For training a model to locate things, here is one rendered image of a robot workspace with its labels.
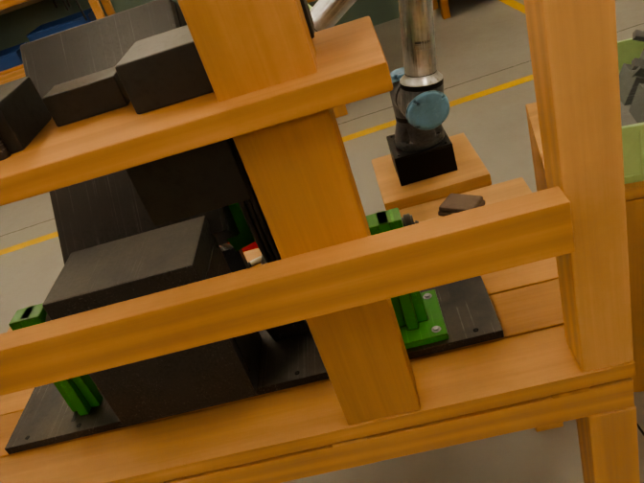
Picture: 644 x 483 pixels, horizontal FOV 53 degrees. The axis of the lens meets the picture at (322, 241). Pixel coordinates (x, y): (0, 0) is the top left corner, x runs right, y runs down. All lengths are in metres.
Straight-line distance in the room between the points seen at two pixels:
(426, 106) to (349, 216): 0.84
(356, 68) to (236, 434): 0.78
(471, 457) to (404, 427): 1.02
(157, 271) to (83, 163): 0.33
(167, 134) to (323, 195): 0.24
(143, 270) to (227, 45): 0.51
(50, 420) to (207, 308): 0.70
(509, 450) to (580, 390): 1.01
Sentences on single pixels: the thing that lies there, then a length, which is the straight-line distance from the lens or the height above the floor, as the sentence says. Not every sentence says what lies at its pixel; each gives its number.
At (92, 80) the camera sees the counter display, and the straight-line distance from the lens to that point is 1.06.
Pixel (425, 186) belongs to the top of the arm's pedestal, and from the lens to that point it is 1.95.
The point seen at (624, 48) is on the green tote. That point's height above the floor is 0.93.
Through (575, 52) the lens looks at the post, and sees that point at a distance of 0.94.
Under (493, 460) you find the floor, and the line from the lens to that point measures 2.25.
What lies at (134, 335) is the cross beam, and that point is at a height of 1.24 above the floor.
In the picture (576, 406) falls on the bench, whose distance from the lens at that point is 1.32.
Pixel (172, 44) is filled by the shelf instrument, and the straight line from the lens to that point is 0.95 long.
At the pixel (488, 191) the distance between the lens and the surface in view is 1.76.
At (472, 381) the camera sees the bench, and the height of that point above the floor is 0.88.
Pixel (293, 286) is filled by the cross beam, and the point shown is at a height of 1.25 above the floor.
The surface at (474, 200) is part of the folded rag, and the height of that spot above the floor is 0.93.
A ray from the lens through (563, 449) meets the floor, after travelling 2.26.
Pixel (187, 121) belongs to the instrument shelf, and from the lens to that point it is 0.87.
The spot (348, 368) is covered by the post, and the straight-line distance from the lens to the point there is 1.15.
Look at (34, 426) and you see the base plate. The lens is 1.63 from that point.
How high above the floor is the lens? 1.79
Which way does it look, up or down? 31 degrees down
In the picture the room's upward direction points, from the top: 20 degrees counter-clockwise
